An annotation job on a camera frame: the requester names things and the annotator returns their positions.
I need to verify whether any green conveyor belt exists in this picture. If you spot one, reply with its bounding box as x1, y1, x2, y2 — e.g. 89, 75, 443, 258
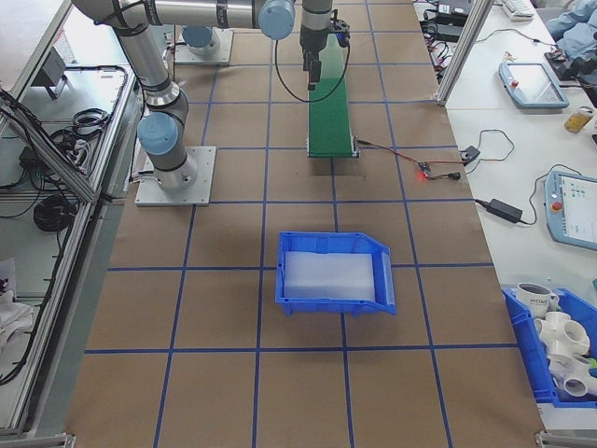
305, 32, 360, 161

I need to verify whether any black power brick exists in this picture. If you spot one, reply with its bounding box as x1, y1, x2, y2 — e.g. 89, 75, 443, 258
422, 21, 463, 41

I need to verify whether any black device with label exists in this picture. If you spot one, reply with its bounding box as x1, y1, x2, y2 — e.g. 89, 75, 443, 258
436, 0, 475, 15

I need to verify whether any white keyboard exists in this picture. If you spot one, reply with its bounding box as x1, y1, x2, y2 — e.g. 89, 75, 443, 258
501, 0, 536, 21

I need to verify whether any grey blue teach pendant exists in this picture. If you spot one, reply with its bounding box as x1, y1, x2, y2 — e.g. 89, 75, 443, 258
498, 60, 571, 111
543, 168, 597, 246

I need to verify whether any open-front blue plastic bin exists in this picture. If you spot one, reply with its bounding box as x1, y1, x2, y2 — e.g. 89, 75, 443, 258
274, 231, 397, 318

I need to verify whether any black power adapter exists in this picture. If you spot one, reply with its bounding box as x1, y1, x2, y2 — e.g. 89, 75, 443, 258
487, 198, 524, 223

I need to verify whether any grey metal box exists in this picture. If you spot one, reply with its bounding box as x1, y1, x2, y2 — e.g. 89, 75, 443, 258
30, 46, 71, 100

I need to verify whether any person in blue clothes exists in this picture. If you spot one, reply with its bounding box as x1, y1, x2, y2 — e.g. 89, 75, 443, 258
545, 0, 597, 62

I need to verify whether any yellow drink can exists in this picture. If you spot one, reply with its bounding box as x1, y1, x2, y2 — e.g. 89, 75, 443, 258
564, 105, 594, 134

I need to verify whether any white mug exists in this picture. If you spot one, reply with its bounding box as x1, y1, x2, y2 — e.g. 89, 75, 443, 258
516, 282, 560, 314

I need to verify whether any large blue storage bin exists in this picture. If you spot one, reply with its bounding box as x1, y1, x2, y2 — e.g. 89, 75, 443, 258
501, 287, 597, 410

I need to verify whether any white PVC pipe fitting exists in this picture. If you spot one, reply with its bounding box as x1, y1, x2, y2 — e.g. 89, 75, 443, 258
534, 310, 591, 358
546, 353, 597, 400

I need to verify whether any white cloth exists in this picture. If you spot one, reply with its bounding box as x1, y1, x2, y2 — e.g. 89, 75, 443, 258
0, 259, 36, 351

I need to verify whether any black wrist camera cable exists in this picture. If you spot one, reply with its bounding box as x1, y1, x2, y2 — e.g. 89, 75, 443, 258
272, 36, 350, 104

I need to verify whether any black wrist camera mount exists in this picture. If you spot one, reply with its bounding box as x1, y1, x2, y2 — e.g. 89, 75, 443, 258
329, 9, 351, 49

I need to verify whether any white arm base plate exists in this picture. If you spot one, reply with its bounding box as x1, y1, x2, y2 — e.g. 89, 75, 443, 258
173, 30, 234, 66
134, 146, 218, 206

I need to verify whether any red and black conveyor wire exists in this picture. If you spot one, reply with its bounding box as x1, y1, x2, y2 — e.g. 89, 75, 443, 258
356, 137, 423, 167

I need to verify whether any bundle of coloured wires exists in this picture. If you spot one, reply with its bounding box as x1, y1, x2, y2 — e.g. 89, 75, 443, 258
426, 36, 451, 85

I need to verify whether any aluminium profile post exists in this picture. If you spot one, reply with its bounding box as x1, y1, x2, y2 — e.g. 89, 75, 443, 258
436, 0, 489, 107

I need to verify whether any thin black wire loop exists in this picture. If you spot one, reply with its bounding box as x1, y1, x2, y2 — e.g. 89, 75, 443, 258
465, 129, 515, 176

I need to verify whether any coiled black cable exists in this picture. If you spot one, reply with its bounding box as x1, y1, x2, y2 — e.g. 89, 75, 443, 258
72, 107, 111, 136
32, 193, 78, 233

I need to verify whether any black adapter cable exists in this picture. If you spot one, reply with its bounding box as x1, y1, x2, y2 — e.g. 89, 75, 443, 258
520, 162, 579, 226

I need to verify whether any V-shaped metal bar frame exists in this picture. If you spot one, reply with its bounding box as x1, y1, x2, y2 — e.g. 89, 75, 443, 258
0, 0, 144, 438

